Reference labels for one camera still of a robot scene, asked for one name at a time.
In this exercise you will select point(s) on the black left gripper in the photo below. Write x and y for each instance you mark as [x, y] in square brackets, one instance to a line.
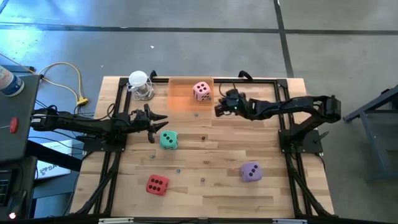
[140, 123]

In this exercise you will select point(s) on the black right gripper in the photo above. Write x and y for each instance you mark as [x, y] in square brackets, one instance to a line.
[237, 104]

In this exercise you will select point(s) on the large green foam die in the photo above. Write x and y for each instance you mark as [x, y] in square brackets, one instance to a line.
[168, 140]

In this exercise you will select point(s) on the large pink foam die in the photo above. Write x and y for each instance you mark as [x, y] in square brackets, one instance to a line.
[202, 91]

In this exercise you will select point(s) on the orange translucent plastic bin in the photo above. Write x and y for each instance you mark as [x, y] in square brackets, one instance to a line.
[180, 99]

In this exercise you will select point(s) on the large red foam die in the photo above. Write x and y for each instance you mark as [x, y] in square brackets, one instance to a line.
[157, 185]

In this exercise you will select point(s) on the large purple foam die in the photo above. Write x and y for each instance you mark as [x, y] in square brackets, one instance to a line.
[251, 172]

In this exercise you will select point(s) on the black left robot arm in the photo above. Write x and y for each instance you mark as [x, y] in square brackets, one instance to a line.
[93, 124]

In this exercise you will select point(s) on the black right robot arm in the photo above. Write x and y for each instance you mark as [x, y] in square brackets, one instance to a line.
[295, 105]

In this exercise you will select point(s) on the white mushroom table lamp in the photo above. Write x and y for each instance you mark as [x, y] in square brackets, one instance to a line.
[138, 78]

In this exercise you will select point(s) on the white printed box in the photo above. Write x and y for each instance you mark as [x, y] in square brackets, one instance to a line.
[53, 169]

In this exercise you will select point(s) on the dark grey side table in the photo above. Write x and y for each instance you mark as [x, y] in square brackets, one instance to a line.
[18, 105]

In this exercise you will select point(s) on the white bottle blue label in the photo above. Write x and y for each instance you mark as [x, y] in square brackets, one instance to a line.
[11, 84]

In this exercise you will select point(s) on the black computer equipment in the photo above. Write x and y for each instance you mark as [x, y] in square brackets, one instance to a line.
[18, 186]

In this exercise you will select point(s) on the dark blue metal desk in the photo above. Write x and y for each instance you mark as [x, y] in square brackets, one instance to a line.
[373, 105]

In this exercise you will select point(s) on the black aluminium table frame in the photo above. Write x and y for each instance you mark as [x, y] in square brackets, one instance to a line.
[264, 81]

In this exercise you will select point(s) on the silver aluminium bracket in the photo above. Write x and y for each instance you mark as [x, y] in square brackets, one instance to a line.
[289, 221]
[116, 220]

